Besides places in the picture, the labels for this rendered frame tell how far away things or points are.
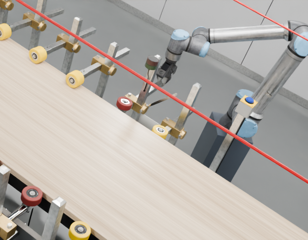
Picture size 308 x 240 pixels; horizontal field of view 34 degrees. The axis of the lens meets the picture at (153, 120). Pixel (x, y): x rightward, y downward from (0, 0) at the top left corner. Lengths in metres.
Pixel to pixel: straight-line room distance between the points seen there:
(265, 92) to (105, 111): 0.96
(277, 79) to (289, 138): 1.88
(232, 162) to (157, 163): 1.14
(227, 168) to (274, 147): 1.16
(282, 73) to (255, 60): 2.40
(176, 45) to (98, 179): 1.00
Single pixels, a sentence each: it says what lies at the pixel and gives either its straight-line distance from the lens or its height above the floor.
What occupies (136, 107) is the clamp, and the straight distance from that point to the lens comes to 2.71.
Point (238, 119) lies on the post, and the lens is 2.47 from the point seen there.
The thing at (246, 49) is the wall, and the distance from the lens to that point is 5.27.
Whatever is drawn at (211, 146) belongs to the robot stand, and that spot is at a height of 0.49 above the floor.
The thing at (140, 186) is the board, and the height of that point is 0.90.
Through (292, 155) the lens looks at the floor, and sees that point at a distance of 4.56.
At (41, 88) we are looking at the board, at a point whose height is 0.90.
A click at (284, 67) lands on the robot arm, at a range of 2.88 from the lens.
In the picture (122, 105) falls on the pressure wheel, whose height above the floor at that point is 0.90.
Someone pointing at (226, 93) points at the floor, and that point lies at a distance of 4.91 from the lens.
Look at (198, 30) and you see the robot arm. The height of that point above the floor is 1.18.
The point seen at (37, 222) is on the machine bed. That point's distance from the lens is 2.19.
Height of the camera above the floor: 2.39
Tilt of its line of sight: 35 degrees down
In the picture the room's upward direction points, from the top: 22 degrees clockwise
